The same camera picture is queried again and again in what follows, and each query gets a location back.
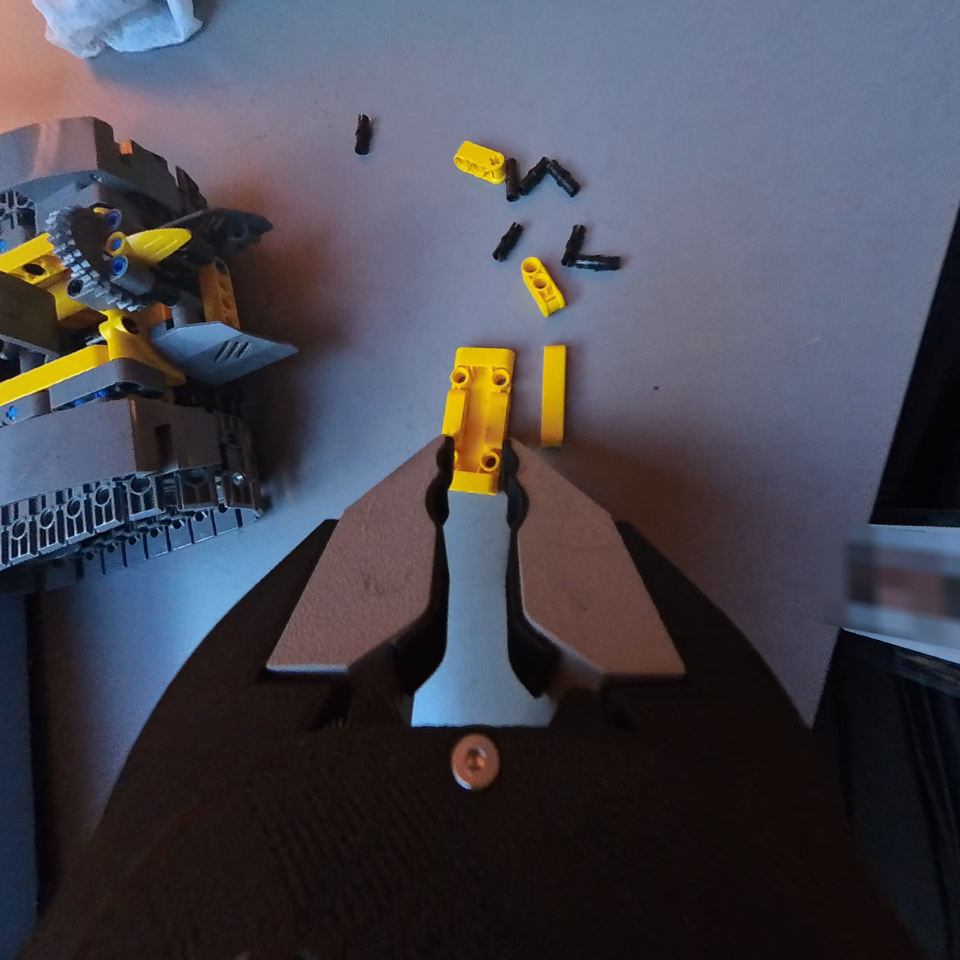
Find scattered black toy pins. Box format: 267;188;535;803
354;113;622;273

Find crumpled white tissue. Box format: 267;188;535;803
33;0;205;60

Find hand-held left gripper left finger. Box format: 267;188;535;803
267;438;453;679

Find grey desk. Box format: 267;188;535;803
30;0;960;841

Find small yellow toy connector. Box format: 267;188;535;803
453;141;510;186
521;254;567;318

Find yellow thin toy liftarm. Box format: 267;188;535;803
539;344;568;448

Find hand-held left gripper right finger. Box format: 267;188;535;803
510;443;687;687

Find yellow grey toy bulldozer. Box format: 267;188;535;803
0;117;300;574

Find yellow toy plate with holes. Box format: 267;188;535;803
441;347;517;498

